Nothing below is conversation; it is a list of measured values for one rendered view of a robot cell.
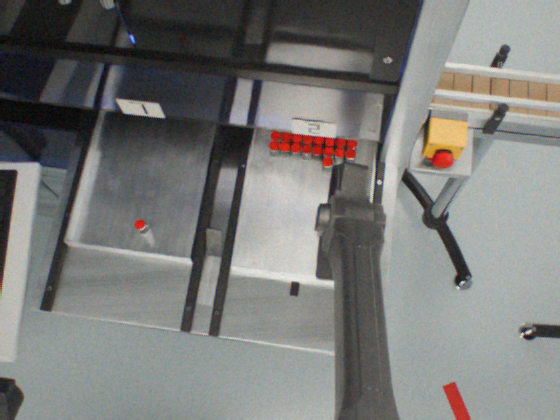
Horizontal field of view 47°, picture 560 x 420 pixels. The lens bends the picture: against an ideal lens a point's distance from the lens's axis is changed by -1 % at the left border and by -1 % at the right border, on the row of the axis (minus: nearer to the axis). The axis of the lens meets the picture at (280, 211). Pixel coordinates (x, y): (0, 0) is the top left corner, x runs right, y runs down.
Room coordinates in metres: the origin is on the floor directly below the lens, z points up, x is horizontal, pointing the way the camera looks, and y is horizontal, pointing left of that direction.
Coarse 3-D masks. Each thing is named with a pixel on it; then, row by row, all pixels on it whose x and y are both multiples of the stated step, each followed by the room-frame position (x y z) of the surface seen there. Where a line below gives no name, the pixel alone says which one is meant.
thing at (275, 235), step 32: (256, 128) 0.60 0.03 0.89; (256, 160) 0.53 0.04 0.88; (288, 160) 0.53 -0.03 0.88; (256, 192) 0.46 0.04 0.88; (288, 192) 0.45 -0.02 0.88; (320, 192) 0.45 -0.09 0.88; (256, 224) 0.39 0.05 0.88; (288, 224) 0.39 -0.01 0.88; (256, 256) 0.33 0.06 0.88; (288, 256) 0.32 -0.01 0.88
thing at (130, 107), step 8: (120, 104) 0.62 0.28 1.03; (128, 104) 0.62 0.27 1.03; (136, 104) 0.61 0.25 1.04; (144, 104) 0.61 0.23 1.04; (152, 104) 0.60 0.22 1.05; (128, 112) 0.62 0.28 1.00; (136, 112) 0.62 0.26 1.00; (144, 112) 0.61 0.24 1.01; (152, 112) 0.61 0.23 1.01; (160, 112) 0.60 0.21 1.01
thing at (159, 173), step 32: (96, 128) 0.64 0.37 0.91; (128, 128) 0.64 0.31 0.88; (160, 128) 0.64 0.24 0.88; (192, 128) 0.63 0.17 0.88; (96, 160) 0.58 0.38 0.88; (128, 160) 0.57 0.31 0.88; (160, 160) 0.56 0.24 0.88; (192, 160) 0.55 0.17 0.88; (96, 192) 0.50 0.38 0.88; (128, 192) 0.50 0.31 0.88; (160, 192) 0.49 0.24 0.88; (192, 192) 0.48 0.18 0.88; (96, 224) 0.43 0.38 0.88; (128, 224) 0.43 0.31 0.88; (160, 224) 0.42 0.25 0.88; (192, 224) 0.41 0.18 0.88; (160, 256) 0.35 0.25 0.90; (192, 256) 0.34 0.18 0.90
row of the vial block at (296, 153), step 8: (272, 144) 0.55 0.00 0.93; (288, 144) 0.54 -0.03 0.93; (296, 144) 0.54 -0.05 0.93; (272, 152) 0.53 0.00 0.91; (280, 152) 0.54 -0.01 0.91; (288, 152) 0.53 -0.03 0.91; (296, 152) 0.52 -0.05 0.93; (304, 152) 0.52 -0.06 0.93; (312, 152) 0.52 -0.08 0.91; (320, 152) 0.52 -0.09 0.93; (328, 152) 0.51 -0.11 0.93; (336, 152) 0.51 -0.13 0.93; (344, 152) 0.51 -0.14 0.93; (352, 152) 0.51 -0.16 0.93; (296, 160) 0.52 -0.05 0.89; (304, 160) 0.52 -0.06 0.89; (312, 160) 0.52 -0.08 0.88; (320, 160) 0.51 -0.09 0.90; (336, 160) 0.50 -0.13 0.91; (344, 160) 0.50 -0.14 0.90; (352, 160) 0.50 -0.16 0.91
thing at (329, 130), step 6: (294, 120) 0.54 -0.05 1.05; (300, 120) 0.53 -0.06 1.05; (294, 126) 0.54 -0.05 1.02; (300, 126) 0.53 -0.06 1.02; (306, 126) 0.53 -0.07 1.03; (312, 126) 0.53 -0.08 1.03; (324, 126) 0.52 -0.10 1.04; (330, 126) 0.52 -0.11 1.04; (336, 126) 0.52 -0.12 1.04; (294, 132) 0.54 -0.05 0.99; (300, 132) 0.53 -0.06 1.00; (306, 132) 0.53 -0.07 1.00; (318, 132) 0.52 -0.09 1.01; (324, 132) 0.52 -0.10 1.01; (330, 132) 0.52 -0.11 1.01
